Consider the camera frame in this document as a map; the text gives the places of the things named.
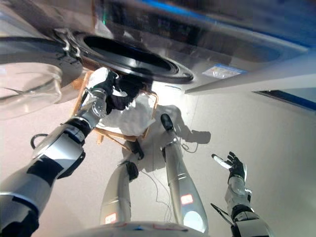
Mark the white cloth with blue label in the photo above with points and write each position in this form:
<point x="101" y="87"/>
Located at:
<point x="130" y="118"/>

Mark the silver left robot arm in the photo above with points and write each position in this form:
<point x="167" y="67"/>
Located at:
<point x="54" y="158"/>

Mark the black left robot foot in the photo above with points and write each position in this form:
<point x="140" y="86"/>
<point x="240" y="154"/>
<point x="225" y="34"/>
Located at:
<point x="137" y="150"/>

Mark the blue energy label sticker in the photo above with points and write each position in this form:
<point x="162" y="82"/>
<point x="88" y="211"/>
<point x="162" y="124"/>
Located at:
<point x="223" y="71"/>

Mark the silver right robot leg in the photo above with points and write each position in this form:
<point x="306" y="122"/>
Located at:
<point x="182" y="182"/>

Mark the woven tan laundry basket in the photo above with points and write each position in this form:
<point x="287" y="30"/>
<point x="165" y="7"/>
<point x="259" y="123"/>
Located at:
<point x="108" y="137"/>

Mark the dark grey washing machine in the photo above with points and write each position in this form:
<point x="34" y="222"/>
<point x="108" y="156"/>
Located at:
<point x="222" y="42"/>

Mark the black right robot foot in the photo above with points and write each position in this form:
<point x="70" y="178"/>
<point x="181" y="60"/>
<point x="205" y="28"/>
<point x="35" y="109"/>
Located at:
<point x="167" y="122"/>

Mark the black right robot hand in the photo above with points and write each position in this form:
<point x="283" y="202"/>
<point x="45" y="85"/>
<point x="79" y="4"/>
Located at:
<point x="237" y="169"/>

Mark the black robot foot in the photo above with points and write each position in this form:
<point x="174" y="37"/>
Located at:
<point x="137" y="150"/>
<point x="167" y="122"/>

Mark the white cabinet side panel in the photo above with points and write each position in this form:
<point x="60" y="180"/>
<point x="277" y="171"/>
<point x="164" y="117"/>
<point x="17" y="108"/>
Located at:
<point x="259" y="80"/>

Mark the black garment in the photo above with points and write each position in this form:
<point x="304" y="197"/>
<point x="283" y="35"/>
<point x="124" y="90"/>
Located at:
<point x="123" y="96"/>

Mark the round glass washer door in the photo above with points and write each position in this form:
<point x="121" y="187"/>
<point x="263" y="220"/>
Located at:
<point x="29" y="81"/>

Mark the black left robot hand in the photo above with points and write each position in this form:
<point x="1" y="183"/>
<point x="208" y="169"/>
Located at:
<point x="108" y="84"/>

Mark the silver robot torso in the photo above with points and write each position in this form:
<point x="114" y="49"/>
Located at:
<point x="133" y="229"/>

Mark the silver robot leg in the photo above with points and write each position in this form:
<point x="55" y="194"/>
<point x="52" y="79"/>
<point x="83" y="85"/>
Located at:
<point x="182" y="182"/>
<point x="116" y="195"/>

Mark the silver left robot leg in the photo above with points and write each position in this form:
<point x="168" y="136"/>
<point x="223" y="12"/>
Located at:
<point x="116" y="195"/>

